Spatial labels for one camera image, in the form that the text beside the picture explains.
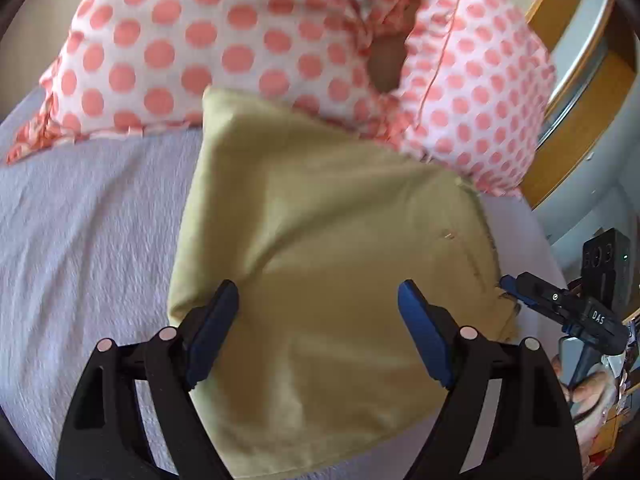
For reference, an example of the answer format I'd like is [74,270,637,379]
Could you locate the person's right hand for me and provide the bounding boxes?
[551,356,616,466]

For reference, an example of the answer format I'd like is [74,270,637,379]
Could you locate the lavender bed sheet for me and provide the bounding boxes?
[0,86,569,480]

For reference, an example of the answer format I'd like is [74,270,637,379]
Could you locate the pink polka dot pillow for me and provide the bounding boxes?
[6,0,411,162]
[386,0,555,196]

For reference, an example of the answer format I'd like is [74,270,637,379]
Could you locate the wooden glass panel door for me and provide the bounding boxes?
[522,0,639,207]

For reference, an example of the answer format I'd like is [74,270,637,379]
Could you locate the beige khaki pants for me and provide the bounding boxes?
[167,89,516,479]

